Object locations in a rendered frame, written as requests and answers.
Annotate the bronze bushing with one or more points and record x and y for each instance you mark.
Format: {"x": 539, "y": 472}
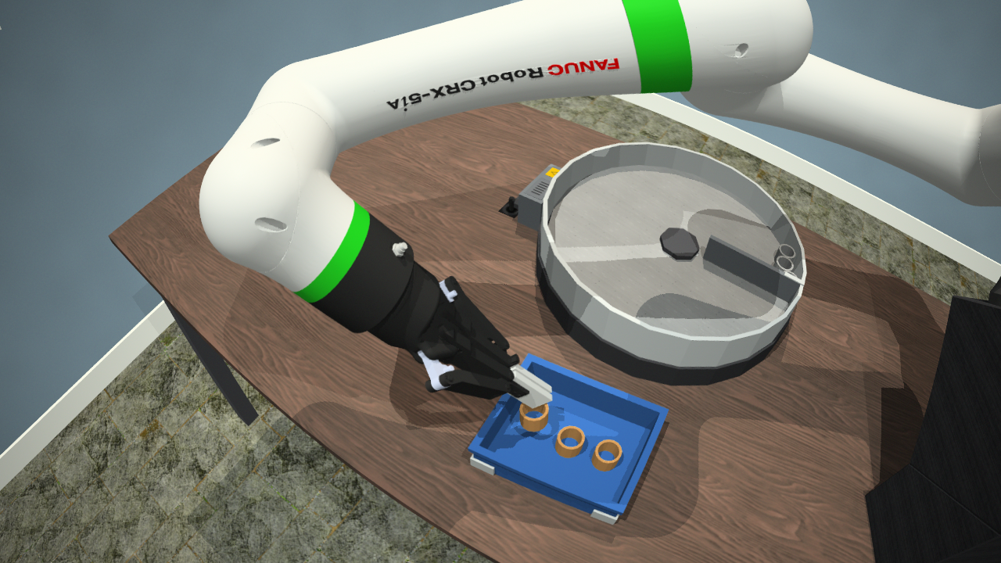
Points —
{"x": 533, "y": 424}
{"x": 606, "y": 445}
{"x": 569, "y": 432}

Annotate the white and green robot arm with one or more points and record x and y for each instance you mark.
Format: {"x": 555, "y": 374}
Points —
{"x": 267, "y": 201}

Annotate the blue plastic crate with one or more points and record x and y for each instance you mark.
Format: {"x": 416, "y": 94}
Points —
{"x": 601, "y": 412}

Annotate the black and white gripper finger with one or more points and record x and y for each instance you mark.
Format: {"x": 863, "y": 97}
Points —
{"x": 475, "y": 326}
{"x": 475, "y": 367}

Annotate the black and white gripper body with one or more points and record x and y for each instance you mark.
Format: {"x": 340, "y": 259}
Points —
{"x": 412, "y": 325}

